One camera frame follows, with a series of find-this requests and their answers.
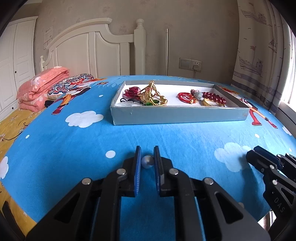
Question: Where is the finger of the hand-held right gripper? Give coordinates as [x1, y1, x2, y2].
[245, 150, 284, 186]
[253, 146, 296, 179]

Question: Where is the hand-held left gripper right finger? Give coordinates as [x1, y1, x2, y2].
[153, 146, 271, 241]

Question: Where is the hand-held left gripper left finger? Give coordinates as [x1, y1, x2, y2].
[25, 146, 142, 241]

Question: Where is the white pearl bead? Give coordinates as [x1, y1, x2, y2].
[142, 156, 153, 169]

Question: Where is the grey cardboard box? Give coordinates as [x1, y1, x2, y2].
[110, 80, 250, 126]

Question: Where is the green pendant black cord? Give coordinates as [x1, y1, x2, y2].
[120, 97, 160, 107]

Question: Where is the red braided cord bracelet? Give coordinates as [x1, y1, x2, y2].
[178, 92, 199, 105]

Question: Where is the dark red bead bracelet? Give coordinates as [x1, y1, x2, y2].
[202, 91, 226, 105]

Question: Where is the red flower brooch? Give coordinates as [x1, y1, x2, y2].
[124, 86, 144, 98]

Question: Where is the pale jade pendant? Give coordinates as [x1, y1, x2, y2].
[191, 89, 204, 100]

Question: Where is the grey window sill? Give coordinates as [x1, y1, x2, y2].
[276, 102, 296, 137]

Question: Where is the gold bangle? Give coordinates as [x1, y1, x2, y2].
[200, 98, 225, 107]

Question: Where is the gold openwork brooch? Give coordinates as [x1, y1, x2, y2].
[141, 80, 160, 100]

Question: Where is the window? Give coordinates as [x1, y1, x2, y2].
[284, 28, 296, 109]

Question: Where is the patterned round pillow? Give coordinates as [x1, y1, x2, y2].
[47, 73, 95, 100]

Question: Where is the ship print curtain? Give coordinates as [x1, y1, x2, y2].
[231, 0, 293, 114]

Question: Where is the metal pole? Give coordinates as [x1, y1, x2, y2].
[165, 28, 169, 76]

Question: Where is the folded pink quilt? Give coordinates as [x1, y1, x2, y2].
[17, 66, 70, 113]

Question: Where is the yellow floral bed sheet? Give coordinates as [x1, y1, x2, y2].
[0, 108, 47, 234]

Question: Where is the white wooden headboard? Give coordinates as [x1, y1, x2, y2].
[40, 18, 147, 76]

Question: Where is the white wardrobe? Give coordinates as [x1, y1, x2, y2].
[0, 16, 38, 121]

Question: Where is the wall switch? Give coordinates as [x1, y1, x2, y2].
[179, 57, 191, 69]

